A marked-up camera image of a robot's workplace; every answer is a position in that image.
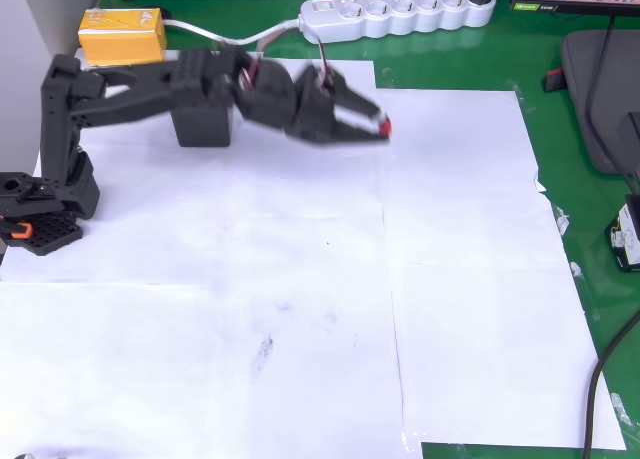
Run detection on black square cup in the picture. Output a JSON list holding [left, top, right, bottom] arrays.
[[169, 101, 234, 149]]

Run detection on yellow cardboard box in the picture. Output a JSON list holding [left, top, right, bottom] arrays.
[[77, 7, 169, 68]]

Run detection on white power strip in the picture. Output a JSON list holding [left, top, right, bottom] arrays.
[[298, 0, 498, 46]]

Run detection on green desk mat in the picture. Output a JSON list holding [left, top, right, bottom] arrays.
[[97, 0, 640, 459]]

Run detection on red black small device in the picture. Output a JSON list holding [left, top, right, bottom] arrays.
[[542, 67, 569, 95]]

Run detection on white taped paper cover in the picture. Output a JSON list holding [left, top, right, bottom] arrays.
[[0, 48, 629, 459]]

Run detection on orange black clamp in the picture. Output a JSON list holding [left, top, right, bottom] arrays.
[[0, 217, 34, 242]]

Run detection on red white servo cable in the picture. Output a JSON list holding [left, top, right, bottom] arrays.
[[238, 26, 338, 93]]

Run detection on white power cable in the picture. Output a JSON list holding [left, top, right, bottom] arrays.
[[161, 17, 304, 47]]

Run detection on thin black cable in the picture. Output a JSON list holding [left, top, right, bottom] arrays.
[[583, 14, 640, 198]]

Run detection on thick black cable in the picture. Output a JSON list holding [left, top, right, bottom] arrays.
[[581, 308, 640, 459]]

